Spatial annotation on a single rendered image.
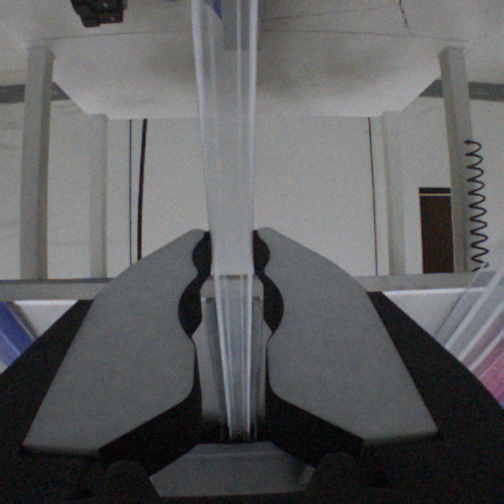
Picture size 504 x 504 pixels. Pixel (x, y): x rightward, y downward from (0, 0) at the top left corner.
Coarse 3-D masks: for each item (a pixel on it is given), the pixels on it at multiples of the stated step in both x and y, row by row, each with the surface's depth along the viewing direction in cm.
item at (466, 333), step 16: (496, 256) 15; (480, 272) 16; (496, 272) 15; (480, 288) 16; (496, 288) 15; (464, 304) 17; (480, 304) 16; (496, 304) 16; (448, 320) 18; (464, 320) 17; (480, 320) 17; (496, 320) 17; (448, 336) 18; (464, 336) 18; (480, 336) 18; (496, 336) 18; (464, 352) 19; (480, 352) 19; (496, 352) 20; (480, 368) 21; (496, 368) 21; (496, 384) 23
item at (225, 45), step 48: (192, 0) 7; (240, 0) 7; (240, 48) 8; (240, 96) 9; (240, 144) 10; (240, 192) 11; (240, 240) 12; (240, 288) 14; (240, 336) 16; (240, 384) 20; (240, 432) 26
